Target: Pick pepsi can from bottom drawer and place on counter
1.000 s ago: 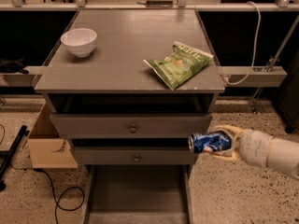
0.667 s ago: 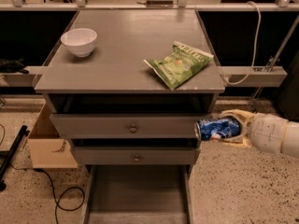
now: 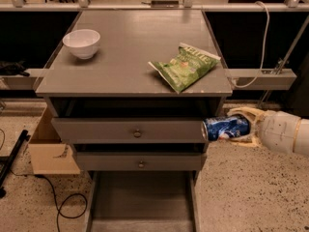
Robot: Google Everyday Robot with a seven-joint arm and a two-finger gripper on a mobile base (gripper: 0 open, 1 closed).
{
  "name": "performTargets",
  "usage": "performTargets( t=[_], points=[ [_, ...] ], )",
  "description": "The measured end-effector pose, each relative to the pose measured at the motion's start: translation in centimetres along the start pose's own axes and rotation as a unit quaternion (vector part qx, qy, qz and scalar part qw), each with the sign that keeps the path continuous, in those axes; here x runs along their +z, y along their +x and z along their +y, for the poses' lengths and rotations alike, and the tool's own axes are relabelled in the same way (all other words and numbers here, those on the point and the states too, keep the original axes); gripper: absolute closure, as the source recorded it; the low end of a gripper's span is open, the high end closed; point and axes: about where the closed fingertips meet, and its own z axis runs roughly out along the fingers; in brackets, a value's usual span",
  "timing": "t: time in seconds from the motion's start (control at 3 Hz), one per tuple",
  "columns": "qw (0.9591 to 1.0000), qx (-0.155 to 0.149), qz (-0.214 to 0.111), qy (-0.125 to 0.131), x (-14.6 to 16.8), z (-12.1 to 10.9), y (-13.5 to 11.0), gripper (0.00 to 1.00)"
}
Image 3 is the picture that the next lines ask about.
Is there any green chip bag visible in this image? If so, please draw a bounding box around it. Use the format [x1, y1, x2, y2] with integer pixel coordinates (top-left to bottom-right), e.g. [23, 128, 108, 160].
[149, 43, 221, 94]

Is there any black stand leg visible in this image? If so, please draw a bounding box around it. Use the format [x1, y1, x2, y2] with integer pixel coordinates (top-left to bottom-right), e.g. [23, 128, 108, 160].
[0, 130, 30, 198]

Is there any white hanging cable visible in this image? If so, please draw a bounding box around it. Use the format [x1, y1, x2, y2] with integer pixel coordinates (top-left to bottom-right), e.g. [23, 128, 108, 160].
[231, 0, 270, 89]

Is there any grey bottom drawer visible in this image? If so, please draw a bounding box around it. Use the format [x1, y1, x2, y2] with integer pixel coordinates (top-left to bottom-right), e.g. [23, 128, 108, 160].
[83, 171, 201, 232]

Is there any grey drawer cabinet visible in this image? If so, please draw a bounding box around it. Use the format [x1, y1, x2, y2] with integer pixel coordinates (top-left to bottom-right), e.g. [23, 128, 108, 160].
[34, 9, 234, 232]

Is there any grey top drawer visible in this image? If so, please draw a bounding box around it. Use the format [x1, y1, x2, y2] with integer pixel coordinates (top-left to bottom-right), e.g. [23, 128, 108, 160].
[51, 118, 208, 144]

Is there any white ceramic bowl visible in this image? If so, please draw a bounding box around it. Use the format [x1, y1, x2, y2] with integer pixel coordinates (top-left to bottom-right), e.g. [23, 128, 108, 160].
[62, 29, 100, 59]

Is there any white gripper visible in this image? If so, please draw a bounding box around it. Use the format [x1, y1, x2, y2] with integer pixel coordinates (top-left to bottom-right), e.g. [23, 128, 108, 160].
[227, 106, 301, 154]

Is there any grey metal rail frame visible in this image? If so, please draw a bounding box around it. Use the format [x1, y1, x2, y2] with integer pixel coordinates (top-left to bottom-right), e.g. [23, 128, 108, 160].
[0, 0, 309, 92]

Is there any grey drawer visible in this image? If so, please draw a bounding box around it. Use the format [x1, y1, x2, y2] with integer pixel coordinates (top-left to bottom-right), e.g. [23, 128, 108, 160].
[83, 171, 201, 232]
[51, 118, 208, 144]
[74, 152, 207, 171]

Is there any brown cardboard box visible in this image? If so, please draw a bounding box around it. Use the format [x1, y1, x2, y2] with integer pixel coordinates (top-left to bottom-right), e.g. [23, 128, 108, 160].
[28, 108, 80, 175]

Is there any blue pepsi can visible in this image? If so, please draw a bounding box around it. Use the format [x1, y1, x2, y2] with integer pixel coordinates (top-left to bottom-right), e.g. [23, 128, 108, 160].
[203, 115, 250, 141]

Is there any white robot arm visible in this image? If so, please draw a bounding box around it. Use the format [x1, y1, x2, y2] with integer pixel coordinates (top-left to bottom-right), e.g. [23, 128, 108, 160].
[227, 106, 309, 157]

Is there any black object on rail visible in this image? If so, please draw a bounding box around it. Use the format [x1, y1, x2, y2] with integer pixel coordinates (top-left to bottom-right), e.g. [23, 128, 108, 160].
[0, 61, 29, 76]

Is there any black floor cable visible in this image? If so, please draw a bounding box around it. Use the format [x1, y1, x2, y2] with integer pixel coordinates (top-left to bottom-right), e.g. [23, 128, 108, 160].
[34, 174, 89, 232]

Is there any grey middle drawer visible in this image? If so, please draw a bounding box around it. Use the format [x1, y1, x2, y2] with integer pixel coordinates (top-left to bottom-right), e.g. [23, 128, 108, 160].
[74, 152, 207, 171]

